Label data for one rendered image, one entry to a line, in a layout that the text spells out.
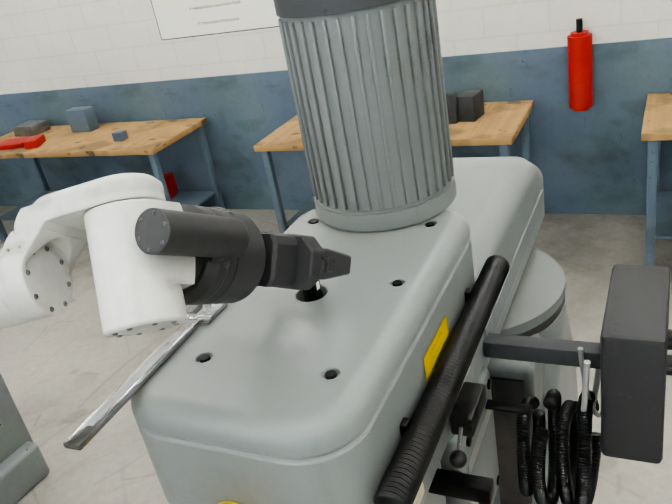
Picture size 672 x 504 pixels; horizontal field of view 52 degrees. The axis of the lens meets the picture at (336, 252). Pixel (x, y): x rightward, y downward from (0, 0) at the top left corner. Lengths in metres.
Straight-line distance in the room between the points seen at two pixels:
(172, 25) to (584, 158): 3.38
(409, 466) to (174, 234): 0.32
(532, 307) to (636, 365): 0.38
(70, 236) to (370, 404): 0.30
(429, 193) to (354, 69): 0.19
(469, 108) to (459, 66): 0.54
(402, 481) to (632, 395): 0.44
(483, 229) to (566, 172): 4.03
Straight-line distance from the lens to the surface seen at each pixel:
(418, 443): 0.70
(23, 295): 0.60
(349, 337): 0.71
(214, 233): 0.55
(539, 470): 1.13
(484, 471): 1.17
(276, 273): 0.66
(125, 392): 0.72
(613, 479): 3.21
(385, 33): 0.84
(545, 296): 1.37
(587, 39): 4.80
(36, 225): 0.59
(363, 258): 0.85
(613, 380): 1.01
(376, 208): 0.90
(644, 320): 1.01
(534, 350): 1.11
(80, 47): 6.80
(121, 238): 0.55
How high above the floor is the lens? 2.28
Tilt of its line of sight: 26 degrees down
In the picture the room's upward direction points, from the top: 11 degrees counter-clockwise
